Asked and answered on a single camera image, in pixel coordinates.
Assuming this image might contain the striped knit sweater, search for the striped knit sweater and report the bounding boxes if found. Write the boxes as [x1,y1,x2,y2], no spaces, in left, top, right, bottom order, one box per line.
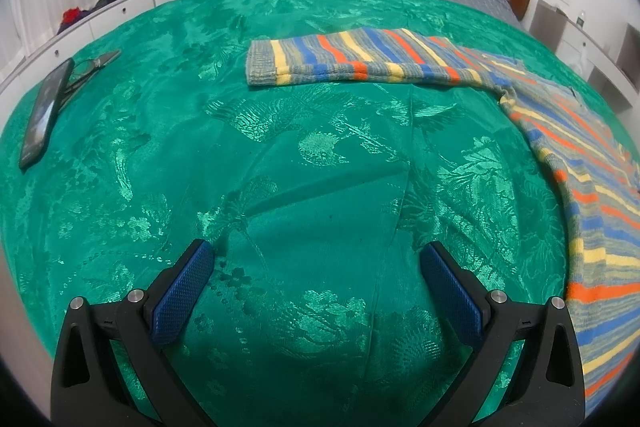
[246,28,639,412]

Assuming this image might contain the green patterned bedspread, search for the green patterned bedspread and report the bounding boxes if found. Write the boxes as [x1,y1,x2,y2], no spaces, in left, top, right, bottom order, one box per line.
[1,0,639,426]

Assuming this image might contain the black smartphone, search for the black smartphone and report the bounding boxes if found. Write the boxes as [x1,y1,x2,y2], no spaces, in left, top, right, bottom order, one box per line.
[18,58,75,172]

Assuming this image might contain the white desk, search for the white desk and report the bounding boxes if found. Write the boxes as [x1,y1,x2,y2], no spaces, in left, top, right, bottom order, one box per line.
[529,0,639,115]

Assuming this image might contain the white drawer cabinet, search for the white drawer cabinet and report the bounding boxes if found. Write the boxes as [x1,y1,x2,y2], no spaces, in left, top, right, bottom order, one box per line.
[1,0,156,117]

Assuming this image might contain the red item on cabinet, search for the red item on cabinet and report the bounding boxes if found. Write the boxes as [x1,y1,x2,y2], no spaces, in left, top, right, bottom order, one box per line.
[58,8,91,35]

